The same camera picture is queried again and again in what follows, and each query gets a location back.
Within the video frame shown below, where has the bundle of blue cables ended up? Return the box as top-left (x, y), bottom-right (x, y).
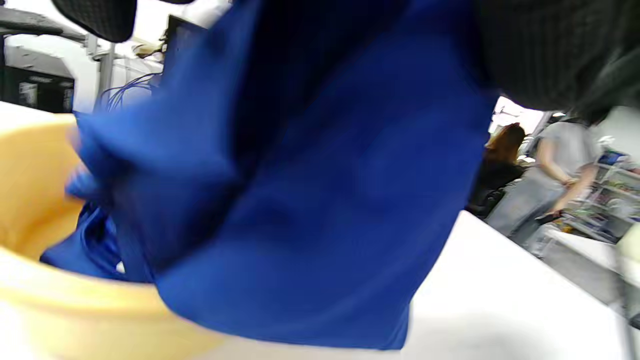
top-left (94, 72), bottom-right (164, 114)

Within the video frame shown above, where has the blue cloth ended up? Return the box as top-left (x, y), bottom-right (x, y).
top-left (40, 0), bottom-right (501, 351)

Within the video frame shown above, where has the white side table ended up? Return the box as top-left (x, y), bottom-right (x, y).
top-left (525, 227), bottom-right (640, 321)

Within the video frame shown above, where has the person's left hand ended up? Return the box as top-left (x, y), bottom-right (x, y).
top-left (51, 0), bottom-right (640, 127)

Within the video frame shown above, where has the yellow plastic basin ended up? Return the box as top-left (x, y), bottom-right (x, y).
top-left (0, 113), bottom-right (236, 360)

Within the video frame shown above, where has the shelf rack with goods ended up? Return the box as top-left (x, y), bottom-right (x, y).
top-left (560, 150), bottom-right (640, 245)

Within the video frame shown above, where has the black cabinet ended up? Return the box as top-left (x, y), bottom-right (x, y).
top-left (0, 64), bottom-right (76, 114)

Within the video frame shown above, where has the grey metal post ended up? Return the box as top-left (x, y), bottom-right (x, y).
top-left (94, 42), bottom-right (117, 101)

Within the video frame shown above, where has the dark monitor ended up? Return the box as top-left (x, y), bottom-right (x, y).
top-left (161, 15), bottom-right (208, 81)

